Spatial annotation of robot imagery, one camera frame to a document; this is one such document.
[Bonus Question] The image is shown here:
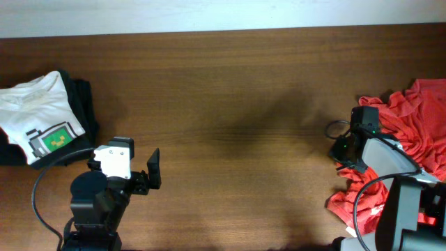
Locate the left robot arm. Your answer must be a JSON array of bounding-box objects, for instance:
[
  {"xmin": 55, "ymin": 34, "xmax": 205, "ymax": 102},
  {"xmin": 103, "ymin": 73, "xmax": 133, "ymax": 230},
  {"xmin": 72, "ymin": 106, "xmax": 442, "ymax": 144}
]
[{"xmin": 61, "ymin": 145, "xmax": 162, "ymax": 251}]

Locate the orange printed t-shirt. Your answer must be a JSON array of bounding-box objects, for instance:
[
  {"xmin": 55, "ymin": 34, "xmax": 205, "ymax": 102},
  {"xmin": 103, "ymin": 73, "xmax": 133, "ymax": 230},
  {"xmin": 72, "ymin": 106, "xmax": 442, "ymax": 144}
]
[{"xmin": 327, "ymin": 79, "xmax": 445, "ymax": 235}]

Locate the white folded pixel-print t-shirt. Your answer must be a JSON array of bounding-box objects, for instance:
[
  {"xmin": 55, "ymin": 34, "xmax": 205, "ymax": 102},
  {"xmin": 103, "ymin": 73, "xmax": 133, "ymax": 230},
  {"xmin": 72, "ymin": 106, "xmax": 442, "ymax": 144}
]
[{"xmin": 1, "ymin": 71, "xmax": 85, "ymax": 165}]

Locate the black folded garment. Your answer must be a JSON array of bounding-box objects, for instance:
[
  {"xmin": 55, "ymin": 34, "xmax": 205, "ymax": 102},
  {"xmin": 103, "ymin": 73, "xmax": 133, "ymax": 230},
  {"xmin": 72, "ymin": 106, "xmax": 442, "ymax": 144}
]
[{"xmin": 1, "ymin": 70, "xmax": 99, "ymax": 169}]

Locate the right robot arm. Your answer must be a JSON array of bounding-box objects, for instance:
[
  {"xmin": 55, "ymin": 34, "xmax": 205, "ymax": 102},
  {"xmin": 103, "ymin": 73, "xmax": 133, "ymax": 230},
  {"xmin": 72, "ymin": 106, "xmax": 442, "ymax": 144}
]
[{"xmin": 329, "ymin": 130, "xmax": 445, "ymax": 250}]

